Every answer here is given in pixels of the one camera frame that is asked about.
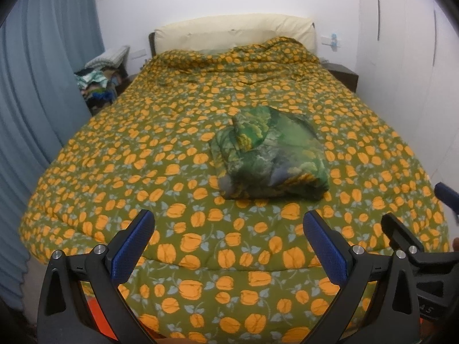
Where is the cream headboard cushion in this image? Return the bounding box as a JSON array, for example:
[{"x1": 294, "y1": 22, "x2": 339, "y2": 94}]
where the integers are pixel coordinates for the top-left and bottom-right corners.
[{"x1": 154, "y1": 14, "x2": 317, "y2": 57}]

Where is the dark wooden nightstand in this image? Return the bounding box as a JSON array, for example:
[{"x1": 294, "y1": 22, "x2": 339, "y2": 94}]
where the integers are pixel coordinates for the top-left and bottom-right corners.
[{"x1": 321, "y1": 62, "x2": 359, "y2": 94}]

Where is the olive quilt with orange flowers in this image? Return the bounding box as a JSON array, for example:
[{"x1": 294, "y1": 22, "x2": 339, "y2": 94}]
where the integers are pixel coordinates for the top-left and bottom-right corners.
[{"x1": 19, "y1": 36, "x2": 452, "y2": 344}]

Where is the white wardrobe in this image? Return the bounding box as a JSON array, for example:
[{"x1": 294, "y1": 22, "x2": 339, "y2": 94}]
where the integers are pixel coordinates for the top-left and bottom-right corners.
[{"x1": 356, "y1": 0, "x2": 459, "y2": 187}]

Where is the orange fleece cloth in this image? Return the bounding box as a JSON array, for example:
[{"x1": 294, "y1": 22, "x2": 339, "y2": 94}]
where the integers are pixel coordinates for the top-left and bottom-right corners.
[{"x1": 81, "y1": 282, "x2": 459, "y2": 344}]

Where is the white quilted folded pillow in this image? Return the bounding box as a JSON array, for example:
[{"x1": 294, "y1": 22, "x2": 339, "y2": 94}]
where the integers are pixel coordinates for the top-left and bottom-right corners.
[{"x1": 85, "y1": 45, "x2": 130, "y2": 69}]

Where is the blue curtain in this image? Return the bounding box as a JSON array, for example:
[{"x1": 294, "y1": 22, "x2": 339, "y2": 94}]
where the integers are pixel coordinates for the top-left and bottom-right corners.
[{"x1": 0, "y1": 0, "x2": 106, "y2": 309}]

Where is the pile of colourful clothes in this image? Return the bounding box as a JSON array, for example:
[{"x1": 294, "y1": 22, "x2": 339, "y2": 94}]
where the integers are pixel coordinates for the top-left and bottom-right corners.
[{"x1": 75, "y1": 65, "x2": 130, "y2": 113}]

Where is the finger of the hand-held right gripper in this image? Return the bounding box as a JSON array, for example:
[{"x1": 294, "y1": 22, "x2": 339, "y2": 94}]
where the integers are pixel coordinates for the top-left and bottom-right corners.
[
  {"x1": 435, "y1": 182, "x2": 459, "y2": 223},
  {"x1": 380, "y1": 213, "x2": 427, "y2": 263}
]

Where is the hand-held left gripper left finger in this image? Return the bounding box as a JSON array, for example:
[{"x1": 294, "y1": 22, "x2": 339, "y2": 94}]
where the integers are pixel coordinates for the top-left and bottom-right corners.
[{"x1": 38, "y1": 209, "x2": 155, "y2": 344}]

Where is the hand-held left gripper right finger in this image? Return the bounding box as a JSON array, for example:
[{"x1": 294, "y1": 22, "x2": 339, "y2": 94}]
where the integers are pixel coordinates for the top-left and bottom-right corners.
[{"x1": 302, "y1": 210, "x2": 421, "y2": 344}]

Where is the green printed padded jacket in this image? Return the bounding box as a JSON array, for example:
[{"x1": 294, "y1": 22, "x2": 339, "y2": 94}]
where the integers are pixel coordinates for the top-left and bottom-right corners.
[{"x1": 209, "y1": 105, "x2": 330, "y2": 201}]

